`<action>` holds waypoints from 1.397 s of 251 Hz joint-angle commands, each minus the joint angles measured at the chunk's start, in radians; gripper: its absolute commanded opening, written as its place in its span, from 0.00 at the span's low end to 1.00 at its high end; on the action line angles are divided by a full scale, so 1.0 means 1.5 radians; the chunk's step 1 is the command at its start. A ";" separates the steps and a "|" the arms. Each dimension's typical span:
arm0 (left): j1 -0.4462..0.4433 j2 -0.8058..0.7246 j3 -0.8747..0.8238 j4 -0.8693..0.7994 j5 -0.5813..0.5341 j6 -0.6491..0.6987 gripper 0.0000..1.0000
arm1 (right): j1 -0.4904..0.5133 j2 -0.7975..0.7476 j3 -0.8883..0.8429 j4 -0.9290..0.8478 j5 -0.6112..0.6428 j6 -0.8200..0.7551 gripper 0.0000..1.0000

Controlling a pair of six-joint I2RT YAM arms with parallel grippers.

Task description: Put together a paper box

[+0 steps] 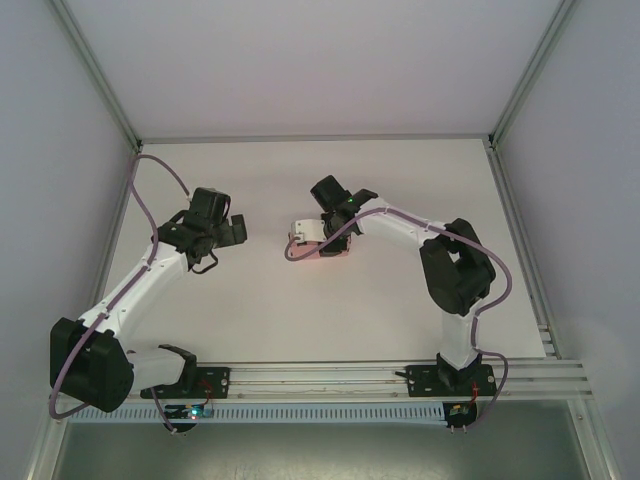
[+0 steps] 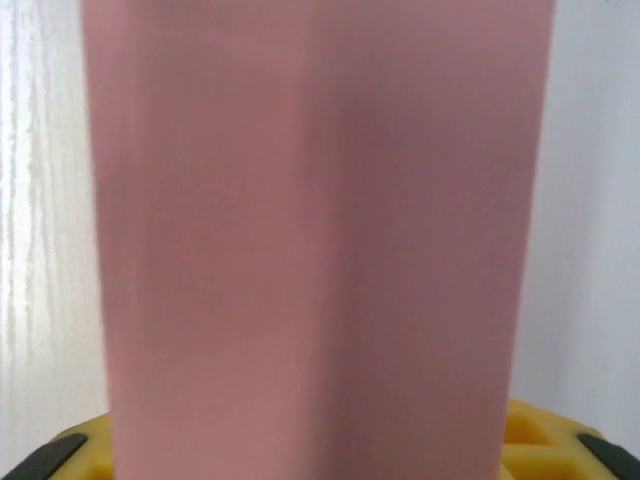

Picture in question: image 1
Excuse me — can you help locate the pink paper box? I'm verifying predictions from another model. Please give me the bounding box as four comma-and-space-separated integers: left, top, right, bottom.
287, 232, 354, 261

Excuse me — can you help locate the aluminium back strip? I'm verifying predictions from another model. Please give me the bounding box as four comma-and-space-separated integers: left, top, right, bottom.
139, 132, 494, 146

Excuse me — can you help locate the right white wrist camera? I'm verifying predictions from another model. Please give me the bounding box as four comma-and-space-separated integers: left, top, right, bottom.
289, 218, 326, 246

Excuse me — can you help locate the black cable loop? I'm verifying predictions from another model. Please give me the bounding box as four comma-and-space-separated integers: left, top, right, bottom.
189, 249, 222, 275

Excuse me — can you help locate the aluminium side rail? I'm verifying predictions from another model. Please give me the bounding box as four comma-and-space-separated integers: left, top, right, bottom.
74, 142, 145, 365
485, 139, 565, 360

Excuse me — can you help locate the aluminium mounting rail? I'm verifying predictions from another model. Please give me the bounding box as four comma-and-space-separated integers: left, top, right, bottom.
47, 360, 596, 404

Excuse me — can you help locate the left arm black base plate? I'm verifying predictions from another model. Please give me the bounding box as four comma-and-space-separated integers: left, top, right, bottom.
139, 366, 232, 401

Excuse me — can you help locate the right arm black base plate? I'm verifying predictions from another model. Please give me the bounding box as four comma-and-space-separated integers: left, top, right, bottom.
394, 364, 499, 400

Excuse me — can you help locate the white slotted cable duct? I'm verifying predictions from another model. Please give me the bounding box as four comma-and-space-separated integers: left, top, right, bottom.
67, 403, 446, 425

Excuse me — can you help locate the aluminium frame post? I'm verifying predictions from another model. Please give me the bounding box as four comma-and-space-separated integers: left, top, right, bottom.
487, 0, 577, 150
49, 0, 145, 151

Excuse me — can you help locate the aluminium frame leg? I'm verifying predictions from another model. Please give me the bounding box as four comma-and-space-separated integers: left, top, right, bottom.
24, 402, 71, 480
569, 399, 624, 480

